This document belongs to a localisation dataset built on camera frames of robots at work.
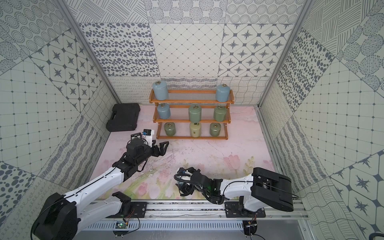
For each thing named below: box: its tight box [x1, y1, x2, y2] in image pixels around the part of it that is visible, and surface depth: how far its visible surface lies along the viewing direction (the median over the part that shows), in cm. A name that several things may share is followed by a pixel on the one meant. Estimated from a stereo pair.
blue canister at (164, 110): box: [157, 102, 171, 120], surface depth 90 cm
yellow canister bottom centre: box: [189, 122, 202, 138], surface depth 98 cm
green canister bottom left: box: [164, 122, 176, 136], surface depth 99 cm
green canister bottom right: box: [209, 122, 221, 137], surface depth 99 cm
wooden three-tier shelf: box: [149, 89, 235, 140], surface depth 93 cm
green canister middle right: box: [214, 105, 227, 122], surface depth 90 cm
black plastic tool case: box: [106, 103, 141, 132], surface depth 111 cm
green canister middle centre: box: [188, 105, 202, 123], surface depth 89 cm
